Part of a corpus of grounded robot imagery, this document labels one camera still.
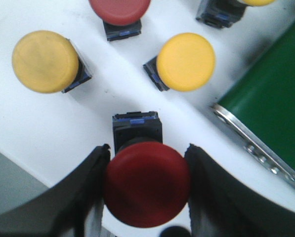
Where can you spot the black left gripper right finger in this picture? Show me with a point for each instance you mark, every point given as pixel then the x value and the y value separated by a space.
pixel 222 206

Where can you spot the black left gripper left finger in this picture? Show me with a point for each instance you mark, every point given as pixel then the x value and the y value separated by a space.
pixel 71 208

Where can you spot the red mushroom push button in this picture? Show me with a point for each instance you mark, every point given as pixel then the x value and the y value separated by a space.
pixel 147 183
pixel 121 18

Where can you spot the yellow mushroom push button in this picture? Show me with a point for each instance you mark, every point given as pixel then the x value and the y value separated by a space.
pixel 46 62
pixel 224 13
pixel 185 63

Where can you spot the green conveyor belt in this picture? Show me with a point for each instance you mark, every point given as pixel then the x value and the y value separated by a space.
pixel 262 102

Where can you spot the aluminium conveyor frame rail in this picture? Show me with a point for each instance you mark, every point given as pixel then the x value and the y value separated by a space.
pixel 255 147

